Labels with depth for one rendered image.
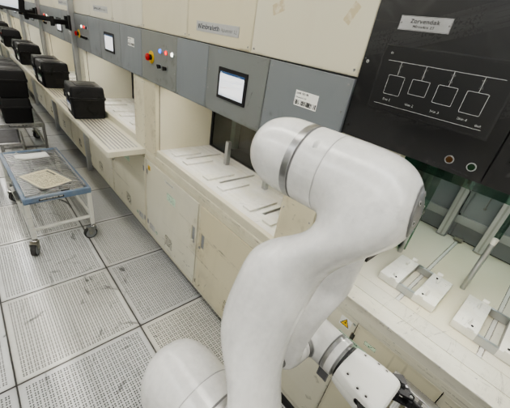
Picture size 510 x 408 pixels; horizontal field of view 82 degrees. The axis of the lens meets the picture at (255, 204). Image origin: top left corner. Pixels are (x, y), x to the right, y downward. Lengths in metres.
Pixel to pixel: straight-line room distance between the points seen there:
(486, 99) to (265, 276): 0.67
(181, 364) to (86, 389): 1.41
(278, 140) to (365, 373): 0.50
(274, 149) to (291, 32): 0.82
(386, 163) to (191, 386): 0.38
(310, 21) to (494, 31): 0.50
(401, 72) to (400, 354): 0.85
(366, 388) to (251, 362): 0.33
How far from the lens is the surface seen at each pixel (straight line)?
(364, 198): 0.31
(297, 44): 1.13
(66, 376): 1.96
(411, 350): 1.14
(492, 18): 0.88
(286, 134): 0.37
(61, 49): 4.95
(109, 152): 2.24
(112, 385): 1.88
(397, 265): 1.37
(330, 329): 0.71
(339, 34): 1.04
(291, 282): 0.35
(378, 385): 0.70
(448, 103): 0.88
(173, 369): 0.50
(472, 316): 1.33
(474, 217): 1.85
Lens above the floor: 1.61
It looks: 29 degrees down
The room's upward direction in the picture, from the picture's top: 10 degrees clockwise
